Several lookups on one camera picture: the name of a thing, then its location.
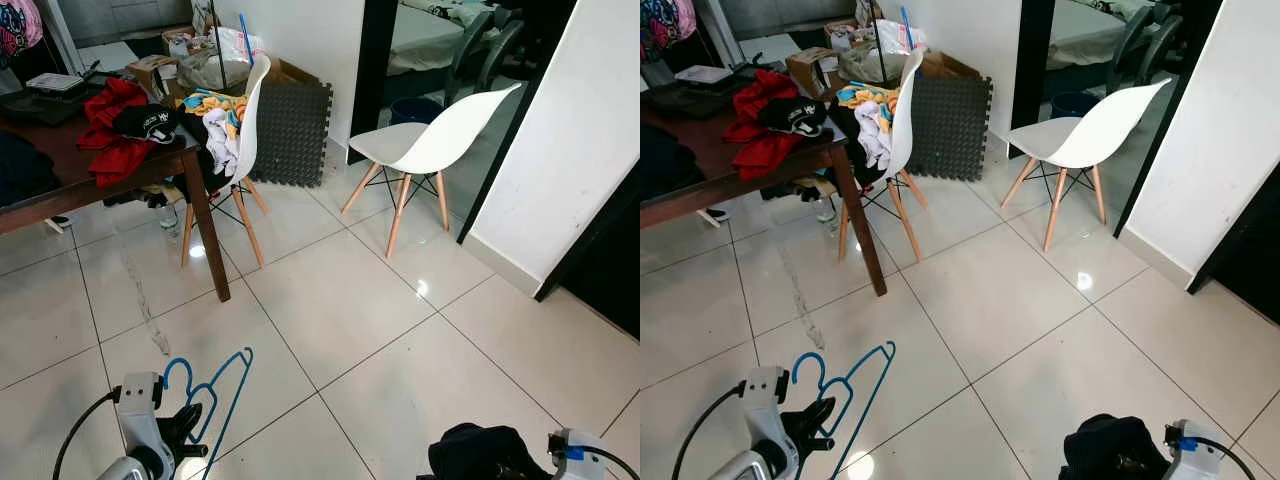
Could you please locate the grey foam mat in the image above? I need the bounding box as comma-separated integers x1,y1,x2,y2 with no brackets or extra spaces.
905,75,993,181
248,82,334,188

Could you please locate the white plastic chair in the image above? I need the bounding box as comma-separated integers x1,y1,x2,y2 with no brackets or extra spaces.
342,82,523,259
1000,78,1173,253
178,55,273,269
838,47,926,263

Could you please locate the yellow blue patterned cloth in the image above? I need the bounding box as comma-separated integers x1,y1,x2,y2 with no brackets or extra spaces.
185,88,246,116
835,85,901,111

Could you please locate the small cardboard box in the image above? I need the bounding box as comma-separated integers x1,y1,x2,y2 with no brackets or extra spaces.
785,47,841,96
128,55,181,101

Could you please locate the grey bed mattress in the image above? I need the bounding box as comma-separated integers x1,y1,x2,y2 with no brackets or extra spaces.
1045,0,1151,69
388,0,501,76

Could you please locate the olive green bag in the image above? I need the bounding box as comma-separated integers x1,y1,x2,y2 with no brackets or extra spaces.
180,48,251,91
838,42,906,86

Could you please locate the black laptop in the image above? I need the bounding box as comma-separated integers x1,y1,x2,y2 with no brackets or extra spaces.
0,70,101,128
640,65,761,121

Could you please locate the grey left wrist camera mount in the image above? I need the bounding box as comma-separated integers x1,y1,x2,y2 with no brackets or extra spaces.
740,367,793,466
113,372,166,471

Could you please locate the white cloth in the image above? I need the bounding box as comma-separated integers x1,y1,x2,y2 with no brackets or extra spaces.
203,105,241,179
855,100,896,171

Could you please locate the navy blue shirt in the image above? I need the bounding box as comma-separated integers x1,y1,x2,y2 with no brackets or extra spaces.
1060,413,1171,480
428,423,551,480

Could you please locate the white plastic bag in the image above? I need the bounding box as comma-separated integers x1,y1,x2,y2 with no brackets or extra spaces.
205,27,263,63
872,20,926,56

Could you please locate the dark office chair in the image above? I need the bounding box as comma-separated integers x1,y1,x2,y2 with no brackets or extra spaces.
1105,0,1186,91
445,5,526,101

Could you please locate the black cap white logo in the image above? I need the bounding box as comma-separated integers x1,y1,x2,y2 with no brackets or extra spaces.
112,103,183,144
757,97,829,138

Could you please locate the pink patterned garment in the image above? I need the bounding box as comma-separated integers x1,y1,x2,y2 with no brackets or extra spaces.
640,0,696,63
0,0,46,59

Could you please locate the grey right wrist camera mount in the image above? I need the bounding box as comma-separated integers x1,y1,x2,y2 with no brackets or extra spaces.
548,428,606,480
1165,420,1226,480

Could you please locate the blue bucket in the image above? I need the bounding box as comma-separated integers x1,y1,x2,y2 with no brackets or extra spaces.
390,97,446,126
1050,92,1101,119

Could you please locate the blue plastic hanger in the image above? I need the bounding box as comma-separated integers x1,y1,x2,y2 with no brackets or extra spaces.
790,342,898,479
163,347,254,480

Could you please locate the red garment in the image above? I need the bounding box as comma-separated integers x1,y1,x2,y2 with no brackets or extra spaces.
722,70,831,181
78,78,186,188

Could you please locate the large cardboard box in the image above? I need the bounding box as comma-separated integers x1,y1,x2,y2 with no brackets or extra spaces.
262,58,323,89
920,50,976,81

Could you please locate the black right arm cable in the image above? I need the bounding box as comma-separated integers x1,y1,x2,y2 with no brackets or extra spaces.
580,445,641,480
1195,435,1261,480

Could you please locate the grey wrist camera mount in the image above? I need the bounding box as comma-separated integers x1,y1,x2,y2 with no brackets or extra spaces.
548,428,606,480
740,367,793,466
113,372,166,471
1165,420,1226,480

